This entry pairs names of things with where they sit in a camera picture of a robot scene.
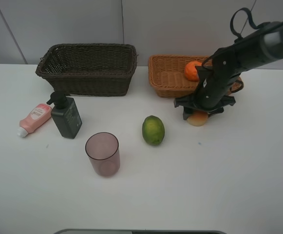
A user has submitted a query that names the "red yellow peach fruit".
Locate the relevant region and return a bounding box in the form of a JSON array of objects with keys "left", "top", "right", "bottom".
[{"left": 187, "top": 111, "right": 208, "bottom": 126}]

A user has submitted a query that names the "orange tangerine fruit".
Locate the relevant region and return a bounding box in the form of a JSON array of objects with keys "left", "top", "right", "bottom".
[{"left": 184, "top": 60, "right": 202, "bottom": 82}]

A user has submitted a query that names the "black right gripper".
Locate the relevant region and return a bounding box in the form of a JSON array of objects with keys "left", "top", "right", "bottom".
[{"left": 174, "top": 66, "right": 236, "bottom": 120}]

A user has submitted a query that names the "dark brown wicker basket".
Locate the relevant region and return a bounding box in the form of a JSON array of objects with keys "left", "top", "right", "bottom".
[{"left": 36, "top": 43, "right": 137, "bottom": 97}]

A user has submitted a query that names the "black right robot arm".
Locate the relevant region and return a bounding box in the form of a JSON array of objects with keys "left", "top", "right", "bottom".
[{"left": 174, "top": 8, "right": 283, "bottom": 120}]

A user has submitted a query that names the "orange wicker basket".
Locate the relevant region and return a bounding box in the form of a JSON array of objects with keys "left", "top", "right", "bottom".
[{"left": 148, "top": 54, "right": 245, "bottom": 100}]

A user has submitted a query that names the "dark green pump bottle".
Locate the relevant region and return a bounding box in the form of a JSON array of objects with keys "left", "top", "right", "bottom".
[{"left": 46, "top": 91, "right": 82, "bottom": 139}]

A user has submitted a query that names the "pink translucent plastic cup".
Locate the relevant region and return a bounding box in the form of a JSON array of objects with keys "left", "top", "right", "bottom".
[{"left": 85, "top": 132, "right": 120, "bottom": 177}]

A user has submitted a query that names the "pink lotion bottle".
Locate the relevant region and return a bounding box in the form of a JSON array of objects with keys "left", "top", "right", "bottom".
[{"left": 17, "top": 103, "right": 52, "bottom": 137}]

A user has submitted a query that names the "green lime fruit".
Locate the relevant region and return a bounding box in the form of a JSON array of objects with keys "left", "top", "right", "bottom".
[{"left": 142, "top": 116, "right": 165, "bottom": 146}]

